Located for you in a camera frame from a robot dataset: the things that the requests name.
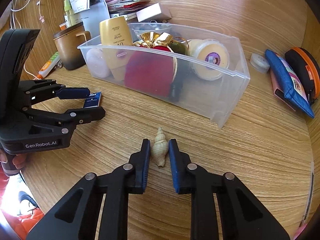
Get yellow sunscreen bottle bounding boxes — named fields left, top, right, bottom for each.
left=99, top=16, right=133, bottom=81

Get clear plastic storage box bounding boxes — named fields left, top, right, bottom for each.
left=79, top=23, right=250, bottom=127

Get person's left hand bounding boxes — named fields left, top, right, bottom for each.
left=0, top=150, right=27, bottom=169

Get orange and white tube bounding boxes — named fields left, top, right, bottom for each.
left=36, top=51, right=60, bottom=79

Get cream jelly cup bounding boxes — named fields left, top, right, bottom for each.
left=188, top=39, right=229, bottom=81

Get pink round compact case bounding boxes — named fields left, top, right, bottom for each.
left=86, top=48, right=111, bottom=79

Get white small box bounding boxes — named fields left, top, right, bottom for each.
left=136, top=3, right=171, bottom=22

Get blue card packet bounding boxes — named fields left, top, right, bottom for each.
left=83, top=92, right=102, bottom=108

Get black orange round case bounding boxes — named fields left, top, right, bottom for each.
left=285, top=47, right=319, bottom=105

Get white charging cable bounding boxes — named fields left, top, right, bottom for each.
left=10, top=0, right=46, bottom=81

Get small white round tin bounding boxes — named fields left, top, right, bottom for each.
left=249, top=53, right=270, bottom=73

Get white folded paper sheet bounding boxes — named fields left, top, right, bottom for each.
left=69, top=0, right=110, bottom=38

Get beige spiral seashell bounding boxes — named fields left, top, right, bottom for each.
left=151, top=127, right=169, bottom=167

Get blue zipper pouch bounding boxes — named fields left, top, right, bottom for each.
left=265, top=49, right=315, bottom=118

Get green spray bottle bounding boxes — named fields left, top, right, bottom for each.
left=63, top=0, right=75, bottom=28

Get red and gold gift pouch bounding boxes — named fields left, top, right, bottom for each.
left=124, top=31, right=177, bottom=98

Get brown ceramic lidded mug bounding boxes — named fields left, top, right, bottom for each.
left=53, top=22, right=91, bottom=70

